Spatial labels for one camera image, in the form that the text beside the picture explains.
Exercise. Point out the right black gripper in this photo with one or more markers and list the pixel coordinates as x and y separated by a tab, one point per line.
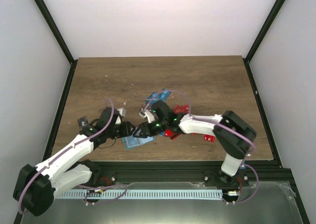
143	133

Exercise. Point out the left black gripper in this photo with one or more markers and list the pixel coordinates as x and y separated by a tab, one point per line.
127	130

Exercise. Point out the teal leather card holder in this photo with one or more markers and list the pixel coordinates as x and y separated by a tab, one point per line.
131	142

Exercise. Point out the black card pile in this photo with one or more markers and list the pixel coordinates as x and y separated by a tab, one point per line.
82	122

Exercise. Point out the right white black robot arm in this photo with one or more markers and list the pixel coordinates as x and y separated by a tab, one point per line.
233	133

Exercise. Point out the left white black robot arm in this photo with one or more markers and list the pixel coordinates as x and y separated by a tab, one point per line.
38	186

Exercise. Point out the red VIP card centre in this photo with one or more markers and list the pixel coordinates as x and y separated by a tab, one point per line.
172	135

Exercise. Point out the blue card with stripe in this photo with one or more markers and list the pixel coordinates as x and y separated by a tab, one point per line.
151	99

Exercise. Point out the red VIP card far right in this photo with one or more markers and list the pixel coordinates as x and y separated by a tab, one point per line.
209	138

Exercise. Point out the grey metal tray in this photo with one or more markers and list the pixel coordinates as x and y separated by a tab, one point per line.
273	203

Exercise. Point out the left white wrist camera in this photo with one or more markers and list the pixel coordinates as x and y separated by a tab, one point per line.
121	115

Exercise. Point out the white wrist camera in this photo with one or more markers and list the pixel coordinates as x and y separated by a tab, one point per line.
147	115
121	115

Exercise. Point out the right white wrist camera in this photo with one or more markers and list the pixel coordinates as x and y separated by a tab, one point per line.
147	115

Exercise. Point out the light blue slotted cable duct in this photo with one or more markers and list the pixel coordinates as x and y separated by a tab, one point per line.
198	194

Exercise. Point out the black aluminium front rail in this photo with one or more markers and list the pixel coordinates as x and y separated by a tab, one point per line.
184	171

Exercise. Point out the left black frame post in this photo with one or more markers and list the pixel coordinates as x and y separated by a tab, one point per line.
54	29

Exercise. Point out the black frame post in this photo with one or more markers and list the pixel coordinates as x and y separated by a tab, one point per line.
54	29
264	29

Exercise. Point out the right black frame post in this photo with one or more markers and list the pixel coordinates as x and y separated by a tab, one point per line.
264	29

